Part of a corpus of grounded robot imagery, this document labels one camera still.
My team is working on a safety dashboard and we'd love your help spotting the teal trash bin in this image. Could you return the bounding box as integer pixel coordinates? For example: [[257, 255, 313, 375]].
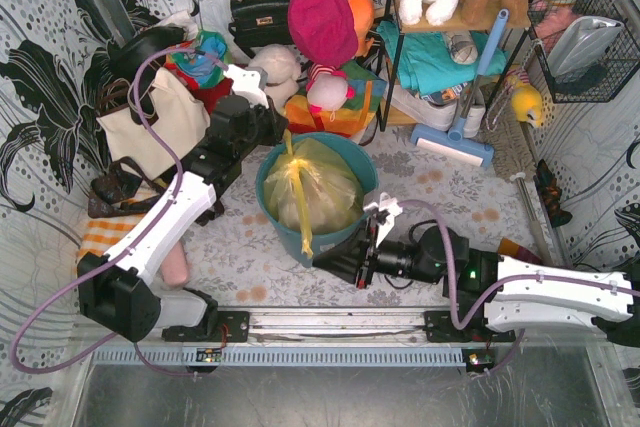
[[256, 132, 378, 267]]

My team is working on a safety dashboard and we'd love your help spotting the yellow trash bag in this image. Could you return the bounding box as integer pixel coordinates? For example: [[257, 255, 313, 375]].
[[258, 131, 364, 260]]

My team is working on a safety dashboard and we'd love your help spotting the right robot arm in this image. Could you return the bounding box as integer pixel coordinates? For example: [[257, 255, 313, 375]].
[[312, 213, 639, 347]]

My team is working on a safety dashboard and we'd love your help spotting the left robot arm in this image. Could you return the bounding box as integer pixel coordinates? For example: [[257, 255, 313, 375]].
[[78, 94, 287, 342]]

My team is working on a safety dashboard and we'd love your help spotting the colourful printed bag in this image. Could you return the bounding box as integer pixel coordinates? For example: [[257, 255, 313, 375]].
[[164, 31, 232, 90]]

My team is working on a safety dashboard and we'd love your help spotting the cream canvas tote bag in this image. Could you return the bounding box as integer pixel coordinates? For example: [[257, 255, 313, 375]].
[[96, 64, 212, 181]]

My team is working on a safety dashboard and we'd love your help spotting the magenta cloth bag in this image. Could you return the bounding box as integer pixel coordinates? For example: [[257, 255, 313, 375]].
[[287, 0, 358, 67]]

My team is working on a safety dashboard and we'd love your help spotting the brown patterned bag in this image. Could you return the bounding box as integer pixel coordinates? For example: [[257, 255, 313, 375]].
[[87, 156, 221, 227]]

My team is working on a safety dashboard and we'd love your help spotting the cream plush bear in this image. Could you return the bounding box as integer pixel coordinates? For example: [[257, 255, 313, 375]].
[[248, 44, 301, 113]]

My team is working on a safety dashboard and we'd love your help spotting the white pink plush doll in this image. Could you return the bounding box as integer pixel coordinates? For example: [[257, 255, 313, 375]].
[[306, 63, 355, 114]]

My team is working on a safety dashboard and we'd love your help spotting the rainbow striped cloth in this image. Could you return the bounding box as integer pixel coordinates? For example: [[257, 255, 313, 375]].
[[284, 60, 387, 137]]

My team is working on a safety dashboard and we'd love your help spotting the wooden metal shelf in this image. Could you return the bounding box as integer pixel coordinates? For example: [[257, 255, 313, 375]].
[[377, 0, 502, 130]]

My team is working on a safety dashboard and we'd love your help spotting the blue floor mop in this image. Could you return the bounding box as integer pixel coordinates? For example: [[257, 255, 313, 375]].
[[409, 9, 512, 169]]

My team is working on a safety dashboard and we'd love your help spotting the black leather handbag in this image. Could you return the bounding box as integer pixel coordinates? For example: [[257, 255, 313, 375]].
[[228, 0, 294, 58]]

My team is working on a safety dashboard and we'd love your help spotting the red purple sock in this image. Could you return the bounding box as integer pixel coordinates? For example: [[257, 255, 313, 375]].
[[497, 238, 542, 265]]

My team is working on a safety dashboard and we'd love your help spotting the beige dust mop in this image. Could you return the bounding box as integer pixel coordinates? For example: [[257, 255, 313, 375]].
[[482, 92, 552, 265]]

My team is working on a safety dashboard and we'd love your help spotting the orange plush toy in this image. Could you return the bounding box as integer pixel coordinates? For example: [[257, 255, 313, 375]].
[[347, 0, 374, 57]]

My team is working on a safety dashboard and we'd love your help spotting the teal folded cloth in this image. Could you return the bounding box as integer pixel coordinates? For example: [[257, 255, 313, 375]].
[[377, 21, 507, 94]]

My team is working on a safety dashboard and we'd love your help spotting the black round hat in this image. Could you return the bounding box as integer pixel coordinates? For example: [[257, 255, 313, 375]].
[[107, 26, 186, 80]]

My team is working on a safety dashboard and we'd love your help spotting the pink glasses case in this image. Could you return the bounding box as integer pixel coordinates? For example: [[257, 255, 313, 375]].
[[160, 241, 190, 288]]

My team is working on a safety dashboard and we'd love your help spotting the black orange toy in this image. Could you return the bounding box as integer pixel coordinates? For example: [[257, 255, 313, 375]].
[[534, 159, 573, 228]]

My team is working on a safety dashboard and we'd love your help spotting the yellow duck plush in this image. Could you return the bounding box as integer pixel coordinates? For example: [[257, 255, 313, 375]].
[[506, 70, 544, 128]]

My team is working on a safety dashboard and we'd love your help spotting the orange checkered cloth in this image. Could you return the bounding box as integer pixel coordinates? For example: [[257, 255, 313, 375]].
[[74, 214, 144, 277]]

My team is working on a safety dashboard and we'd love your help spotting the silver foil pouch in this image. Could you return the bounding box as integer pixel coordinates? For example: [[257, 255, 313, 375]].
[[547, 16, 624, 77]]

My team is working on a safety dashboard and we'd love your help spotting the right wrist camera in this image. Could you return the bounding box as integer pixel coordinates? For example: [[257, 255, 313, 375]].
[[364, 192, 403, 247]]

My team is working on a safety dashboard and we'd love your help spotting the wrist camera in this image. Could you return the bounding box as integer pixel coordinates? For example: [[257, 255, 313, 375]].
[[364, 192, 403, 247], [223, 65, 269, 108]]

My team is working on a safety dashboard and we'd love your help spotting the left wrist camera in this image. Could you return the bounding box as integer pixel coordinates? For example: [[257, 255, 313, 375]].
[[223, 65, 269, 108]]

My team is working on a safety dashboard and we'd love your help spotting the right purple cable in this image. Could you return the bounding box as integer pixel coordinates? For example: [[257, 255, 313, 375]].
[[399, 199, 640, 378]]

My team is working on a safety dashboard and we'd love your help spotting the purple cable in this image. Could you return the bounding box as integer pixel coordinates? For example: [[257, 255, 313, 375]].
[[399, 199, 640, 378], [9, 49, 231, 378]]

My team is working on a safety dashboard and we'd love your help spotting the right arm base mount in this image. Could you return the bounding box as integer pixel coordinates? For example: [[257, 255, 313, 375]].
[[424, 310, 516, 343]]

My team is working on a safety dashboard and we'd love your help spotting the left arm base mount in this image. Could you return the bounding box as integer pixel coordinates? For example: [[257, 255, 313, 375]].
[[161, 311, 250, 343]]

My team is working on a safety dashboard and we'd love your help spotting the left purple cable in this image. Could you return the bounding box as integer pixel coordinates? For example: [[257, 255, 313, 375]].
[[9, 49, 231, 378]]

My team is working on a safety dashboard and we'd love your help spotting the black wire basket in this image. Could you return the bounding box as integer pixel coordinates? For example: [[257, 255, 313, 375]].
[[528, 0, 637, 103]]

